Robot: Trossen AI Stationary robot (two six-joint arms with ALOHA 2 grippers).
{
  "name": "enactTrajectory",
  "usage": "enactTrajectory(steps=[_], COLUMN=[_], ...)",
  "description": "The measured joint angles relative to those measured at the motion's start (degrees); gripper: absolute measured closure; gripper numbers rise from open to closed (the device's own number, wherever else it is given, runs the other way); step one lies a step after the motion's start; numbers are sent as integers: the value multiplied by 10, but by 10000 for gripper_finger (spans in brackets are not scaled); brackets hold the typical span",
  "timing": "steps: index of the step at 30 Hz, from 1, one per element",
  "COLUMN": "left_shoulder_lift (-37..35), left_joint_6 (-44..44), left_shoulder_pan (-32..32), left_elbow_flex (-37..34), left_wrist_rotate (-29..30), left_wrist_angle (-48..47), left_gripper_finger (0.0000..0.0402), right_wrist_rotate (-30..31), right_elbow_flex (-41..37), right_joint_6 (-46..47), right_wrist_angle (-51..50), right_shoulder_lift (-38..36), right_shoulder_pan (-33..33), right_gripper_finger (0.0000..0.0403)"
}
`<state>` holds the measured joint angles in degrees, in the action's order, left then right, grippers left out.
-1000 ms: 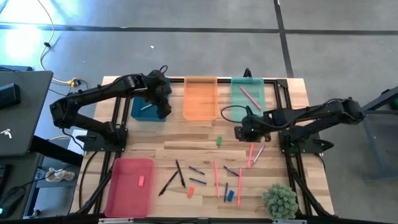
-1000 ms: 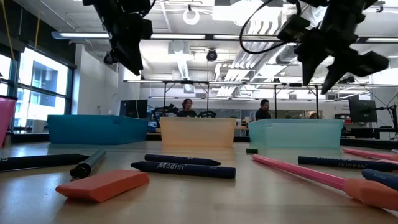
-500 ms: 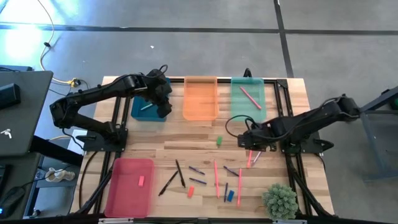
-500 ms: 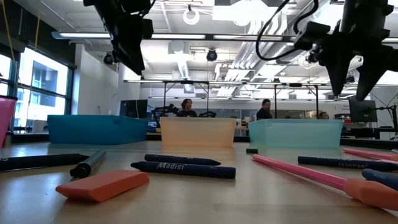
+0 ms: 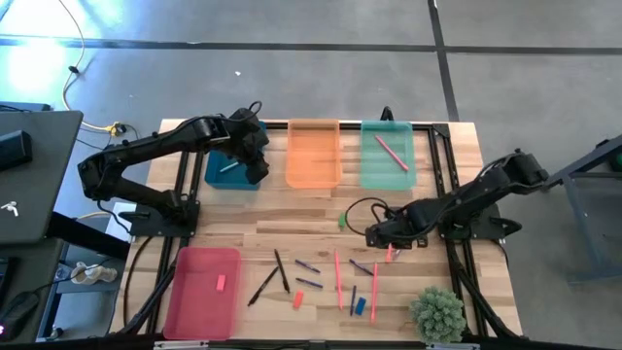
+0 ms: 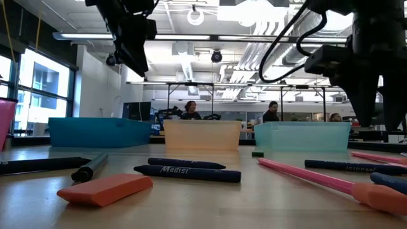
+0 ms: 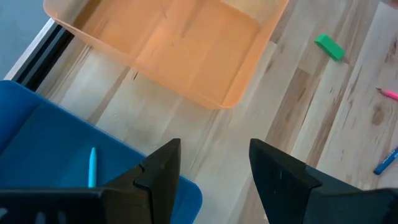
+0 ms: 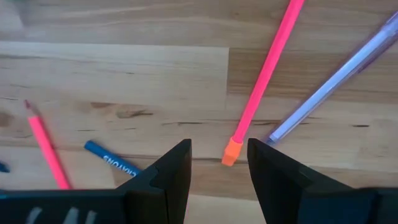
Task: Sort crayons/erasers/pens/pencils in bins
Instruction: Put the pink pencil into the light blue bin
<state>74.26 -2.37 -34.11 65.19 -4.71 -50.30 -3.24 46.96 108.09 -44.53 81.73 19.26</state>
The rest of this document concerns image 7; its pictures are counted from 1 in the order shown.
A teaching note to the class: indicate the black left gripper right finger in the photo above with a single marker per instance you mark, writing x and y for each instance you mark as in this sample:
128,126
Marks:
289,193

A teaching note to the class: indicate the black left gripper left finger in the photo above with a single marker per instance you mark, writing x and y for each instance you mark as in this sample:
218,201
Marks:
155,186

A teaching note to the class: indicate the dark blue crayon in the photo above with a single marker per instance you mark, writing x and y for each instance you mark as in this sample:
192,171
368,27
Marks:
387,161

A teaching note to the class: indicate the pink pencil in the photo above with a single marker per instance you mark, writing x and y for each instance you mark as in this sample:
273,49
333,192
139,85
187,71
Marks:
390,94

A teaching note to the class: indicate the green eraser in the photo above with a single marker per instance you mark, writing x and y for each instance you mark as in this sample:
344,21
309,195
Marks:
330,46

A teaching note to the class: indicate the blue plastic bin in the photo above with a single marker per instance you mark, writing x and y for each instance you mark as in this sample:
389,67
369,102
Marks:
46,140

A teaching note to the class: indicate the orange translucent plastic bin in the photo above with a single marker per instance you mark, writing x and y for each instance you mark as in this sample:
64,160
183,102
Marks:
186,46

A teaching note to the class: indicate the black aluminium rail frame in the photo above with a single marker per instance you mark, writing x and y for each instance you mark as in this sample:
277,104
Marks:
43,56

